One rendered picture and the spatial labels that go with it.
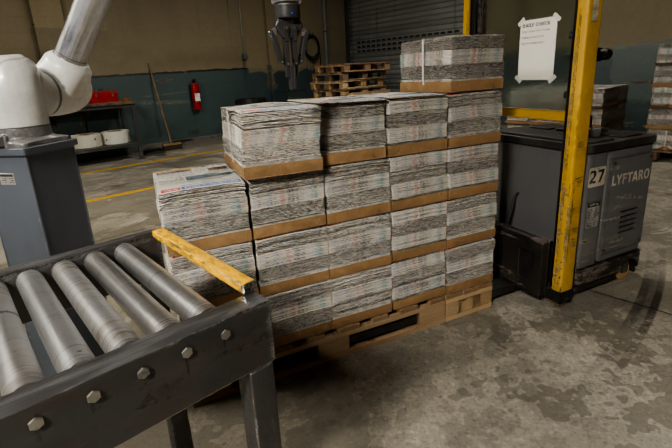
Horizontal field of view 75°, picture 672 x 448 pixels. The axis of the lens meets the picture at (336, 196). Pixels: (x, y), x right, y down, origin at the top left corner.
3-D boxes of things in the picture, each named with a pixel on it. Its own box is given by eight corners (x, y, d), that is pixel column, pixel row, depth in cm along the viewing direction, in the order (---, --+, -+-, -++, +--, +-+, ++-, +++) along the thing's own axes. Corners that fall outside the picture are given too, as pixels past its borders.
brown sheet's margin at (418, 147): (346, 145, 207) (346, 135, 206) (398, 138, 218) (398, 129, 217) (389, 156, 174) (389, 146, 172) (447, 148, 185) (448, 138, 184)
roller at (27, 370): (6, 299, 93) (6, 276, 92) (52, 417, 59) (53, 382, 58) (-25, 302, 89) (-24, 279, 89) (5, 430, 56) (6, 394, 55)
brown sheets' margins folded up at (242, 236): (177, 324, 192) (158, 214, 178) (401, 265, 238) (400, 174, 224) (188, 375, 158) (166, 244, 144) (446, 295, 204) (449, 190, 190)
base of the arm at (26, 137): (-38, 151, 131) (-43, 132, 130) (28, 139, 152) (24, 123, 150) (11, 150, 127) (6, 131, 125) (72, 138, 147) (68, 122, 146)
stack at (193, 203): (181, 352, 196) (150, 171, 173) (401, 289, 242) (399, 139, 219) (193, 409, 162) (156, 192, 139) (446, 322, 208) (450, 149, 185)
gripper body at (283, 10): (296, 6, 132) (298, 39, 134) (269, 6, 129) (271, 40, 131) (305, 2, 125) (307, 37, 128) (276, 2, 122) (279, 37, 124)
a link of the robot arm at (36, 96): (-24, 130, 133) (-45, 54, 127) (22, 123, 150) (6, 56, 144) (26, 128, 131) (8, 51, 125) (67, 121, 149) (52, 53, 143)
